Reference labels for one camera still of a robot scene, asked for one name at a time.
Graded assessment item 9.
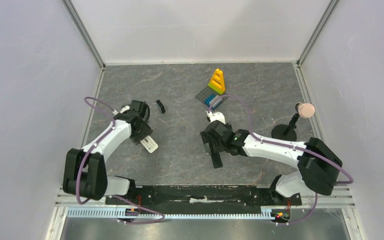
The yellow green lego tower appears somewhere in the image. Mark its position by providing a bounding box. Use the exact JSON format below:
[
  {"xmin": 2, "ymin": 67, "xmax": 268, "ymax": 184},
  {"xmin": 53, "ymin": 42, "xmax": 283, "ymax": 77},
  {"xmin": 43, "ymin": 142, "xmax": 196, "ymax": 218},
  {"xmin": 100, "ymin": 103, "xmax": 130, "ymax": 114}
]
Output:
[{"xmin": 208, "ymin": 68, "xmax": 226, "ymax": 95}]

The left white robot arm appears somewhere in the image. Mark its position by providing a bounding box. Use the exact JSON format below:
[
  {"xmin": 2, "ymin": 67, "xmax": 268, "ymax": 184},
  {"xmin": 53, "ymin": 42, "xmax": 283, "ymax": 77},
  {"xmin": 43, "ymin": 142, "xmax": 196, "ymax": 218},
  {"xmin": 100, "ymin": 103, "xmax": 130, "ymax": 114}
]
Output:
[{"xmin": 62, "ymin": 100, "xmax": 159, "ymax": 205}]

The small black plastic piece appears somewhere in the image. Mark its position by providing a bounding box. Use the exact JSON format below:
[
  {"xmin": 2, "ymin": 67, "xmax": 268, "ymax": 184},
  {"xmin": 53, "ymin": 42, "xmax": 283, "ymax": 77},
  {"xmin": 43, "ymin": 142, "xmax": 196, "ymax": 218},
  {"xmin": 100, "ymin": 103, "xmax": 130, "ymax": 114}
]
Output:
[{"xmin": 156, "ymin": 99, "xmax": 166, "ymax": 114}]

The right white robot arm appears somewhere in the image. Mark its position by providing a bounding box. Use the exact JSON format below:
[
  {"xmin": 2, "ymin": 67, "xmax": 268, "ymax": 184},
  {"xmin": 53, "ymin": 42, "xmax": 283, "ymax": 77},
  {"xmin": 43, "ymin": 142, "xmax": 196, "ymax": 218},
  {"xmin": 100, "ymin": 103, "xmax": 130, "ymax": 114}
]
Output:
[{"xmin": 200, "ymin": 120, "xmax": 342, "ymax": 204}]

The black slim remote control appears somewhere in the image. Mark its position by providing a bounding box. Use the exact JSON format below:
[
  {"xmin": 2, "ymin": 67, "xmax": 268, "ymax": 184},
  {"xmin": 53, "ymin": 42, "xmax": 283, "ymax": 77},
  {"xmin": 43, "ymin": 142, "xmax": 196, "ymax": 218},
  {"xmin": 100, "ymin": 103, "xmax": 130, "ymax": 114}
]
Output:
[{"xmin": 210, "ymin": 152, "xmax": 223, "ymax": 169}]

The beige foam microphone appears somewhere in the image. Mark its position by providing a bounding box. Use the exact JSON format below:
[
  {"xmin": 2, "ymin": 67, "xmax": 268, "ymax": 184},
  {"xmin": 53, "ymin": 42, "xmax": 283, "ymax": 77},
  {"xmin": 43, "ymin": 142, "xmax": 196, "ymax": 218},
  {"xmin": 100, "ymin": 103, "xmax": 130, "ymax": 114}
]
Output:
[{"xmin": 295, "ymin": 102, "xmax": 316, "ymax": 119}]

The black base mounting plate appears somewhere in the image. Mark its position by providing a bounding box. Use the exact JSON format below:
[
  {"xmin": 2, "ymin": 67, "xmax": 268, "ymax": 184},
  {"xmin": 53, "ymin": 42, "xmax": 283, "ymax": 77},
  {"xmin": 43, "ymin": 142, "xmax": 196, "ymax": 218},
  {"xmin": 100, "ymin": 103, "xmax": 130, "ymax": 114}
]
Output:
[{"xmin": 124, "ymin": 185, "xmax": 302, "ymax": 214}]

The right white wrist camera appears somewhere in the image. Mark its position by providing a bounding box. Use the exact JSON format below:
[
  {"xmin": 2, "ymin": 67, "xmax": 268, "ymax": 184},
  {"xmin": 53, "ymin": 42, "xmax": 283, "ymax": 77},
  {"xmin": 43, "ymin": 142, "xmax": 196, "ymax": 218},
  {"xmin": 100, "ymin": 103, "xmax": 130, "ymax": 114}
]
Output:
[{"xmin": 206, "ymin": 111, "xmax": 226, "ymax": 124}]

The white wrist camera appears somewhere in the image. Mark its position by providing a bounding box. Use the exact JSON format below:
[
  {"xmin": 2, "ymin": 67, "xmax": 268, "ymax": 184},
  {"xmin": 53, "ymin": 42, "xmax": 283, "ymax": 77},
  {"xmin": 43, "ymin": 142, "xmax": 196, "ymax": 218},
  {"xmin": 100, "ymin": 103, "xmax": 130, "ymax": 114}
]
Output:
[
  {"xmin": 206, "ymin": 111, "xmax": 226, "ymax": 124},
  {"xmin": 112, "ymin": 105, "xmax": 130, "ymax": 115}
]

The white slotted cable duct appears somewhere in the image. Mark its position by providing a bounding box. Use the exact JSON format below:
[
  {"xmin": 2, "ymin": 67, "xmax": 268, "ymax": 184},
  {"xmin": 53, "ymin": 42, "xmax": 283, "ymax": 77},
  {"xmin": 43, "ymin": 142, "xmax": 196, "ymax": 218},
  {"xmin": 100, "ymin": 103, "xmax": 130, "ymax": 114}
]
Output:
[{"xmin": 66, "ymin": 207, "xmax": 275, "ymax": 221}]

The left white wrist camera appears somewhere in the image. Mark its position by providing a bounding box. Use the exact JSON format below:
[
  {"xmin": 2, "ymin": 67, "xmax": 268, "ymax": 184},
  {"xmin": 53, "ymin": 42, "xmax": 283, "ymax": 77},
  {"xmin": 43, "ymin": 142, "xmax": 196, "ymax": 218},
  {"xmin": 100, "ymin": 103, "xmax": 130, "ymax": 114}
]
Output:
[{"xmin": 112, "ymin": 105, "xmax": 130, "ymax": 115}]

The black microphone stand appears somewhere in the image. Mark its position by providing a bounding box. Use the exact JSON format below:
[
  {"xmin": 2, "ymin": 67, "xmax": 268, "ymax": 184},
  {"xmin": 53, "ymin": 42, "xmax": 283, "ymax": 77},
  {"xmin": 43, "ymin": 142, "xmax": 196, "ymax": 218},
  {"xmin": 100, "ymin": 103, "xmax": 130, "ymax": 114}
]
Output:
[{"xmin": 271, "ymin": 113, "xmax": 300, "ymax": 142}]

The grey blue lego plate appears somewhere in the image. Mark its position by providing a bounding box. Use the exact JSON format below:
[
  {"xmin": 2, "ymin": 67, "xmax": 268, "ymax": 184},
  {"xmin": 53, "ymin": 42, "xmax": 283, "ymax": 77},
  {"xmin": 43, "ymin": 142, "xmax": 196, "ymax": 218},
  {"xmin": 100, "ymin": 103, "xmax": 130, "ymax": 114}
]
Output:
[{"xmin": 195, "ymin": 86, "xmax": 226, "ymax": 110}]

